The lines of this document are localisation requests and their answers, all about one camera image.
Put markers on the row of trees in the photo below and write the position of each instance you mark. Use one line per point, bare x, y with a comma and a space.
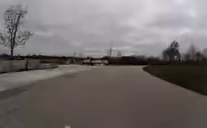
187, 53

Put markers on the grey concrete path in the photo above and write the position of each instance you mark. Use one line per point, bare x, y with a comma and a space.
107, 96

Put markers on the pale side path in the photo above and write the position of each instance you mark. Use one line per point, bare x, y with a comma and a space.
27, 76

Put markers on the white vehicle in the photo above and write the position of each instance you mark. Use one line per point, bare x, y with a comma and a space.
99, 61

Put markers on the pale low wall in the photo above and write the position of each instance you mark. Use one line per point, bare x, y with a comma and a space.
11, 65

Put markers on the bare tree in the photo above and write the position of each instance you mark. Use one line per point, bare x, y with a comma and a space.
12, 31

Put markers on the grass verge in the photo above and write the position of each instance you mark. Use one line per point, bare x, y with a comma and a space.
187, 76

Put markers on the robot's own part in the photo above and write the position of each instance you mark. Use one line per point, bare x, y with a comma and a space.
67, 126

